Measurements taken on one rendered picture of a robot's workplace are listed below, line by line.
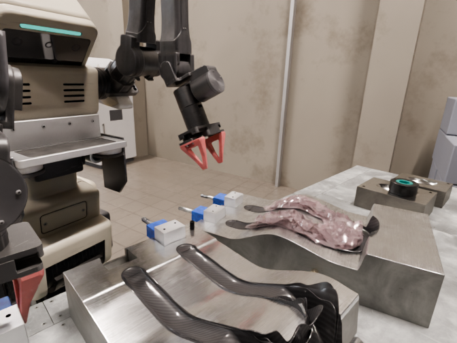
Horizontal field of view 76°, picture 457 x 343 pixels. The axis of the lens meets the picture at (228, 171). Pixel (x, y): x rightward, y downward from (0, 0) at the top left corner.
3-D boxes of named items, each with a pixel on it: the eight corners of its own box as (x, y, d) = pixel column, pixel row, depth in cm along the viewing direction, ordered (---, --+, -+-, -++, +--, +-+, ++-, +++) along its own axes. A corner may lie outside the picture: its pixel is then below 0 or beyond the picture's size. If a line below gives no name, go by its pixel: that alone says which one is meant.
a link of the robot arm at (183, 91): (182, 89, 76) (166, 90, 72) (201, 77, 72) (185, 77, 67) (192, 114, 77) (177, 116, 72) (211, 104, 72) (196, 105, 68)
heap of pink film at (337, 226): (240, 231, 69) (241, 201, 66) (267, 205, 84) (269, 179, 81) (359, 267, 57) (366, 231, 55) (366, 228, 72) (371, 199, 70)
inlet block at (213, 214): (173, 220, 79) (173, 202, 78) (184, 213, 83) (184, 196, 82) (215, 233, 73) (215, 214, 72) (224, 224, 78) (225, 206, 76)
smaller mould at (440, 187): (388, 194, 111) (391, 179, 109) (399, 186, 120) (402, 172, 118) (441, 208, 100) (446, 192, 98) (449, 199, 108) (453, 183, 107)
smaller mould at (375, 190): (353, 205, 100) (356, 186, 98) (370, 194, 110) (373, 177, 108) (419, 226, 87) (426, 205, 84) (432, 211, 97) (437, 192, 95)
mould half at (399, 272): (190, 246, 73) (190, 205, 69) (237, 208, 95) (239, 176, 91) (428, 329, 51) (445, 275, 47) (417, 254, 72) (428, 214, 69)
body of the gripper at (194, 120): (222, 128, 75) (212, 101, 75) (198, 134, 67) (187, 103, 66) (204, 136, 79) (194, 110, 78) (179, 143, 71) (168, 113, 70)
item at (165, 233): (132, 232, 66) (131, 210, 64) (152, 225, 69) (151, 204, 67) (164, 258, 57) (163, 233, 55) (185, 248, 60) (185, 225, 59)
